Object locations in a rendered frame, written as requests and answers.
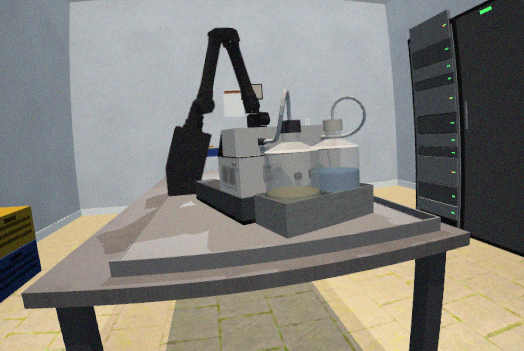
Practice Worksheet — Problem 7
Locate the clear bottle with grey cap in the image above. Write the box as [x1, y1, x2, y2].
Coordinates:
[313, 119, 360, 193]

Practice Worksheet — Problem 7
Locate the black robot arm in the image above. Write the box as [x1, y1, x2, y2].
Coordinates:
[183, 28, 270, 131]

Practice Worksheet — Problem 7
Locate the clear plastic bottle with black cap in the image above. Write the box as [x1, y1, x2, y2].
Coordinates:
[264, 120, 321, 203]

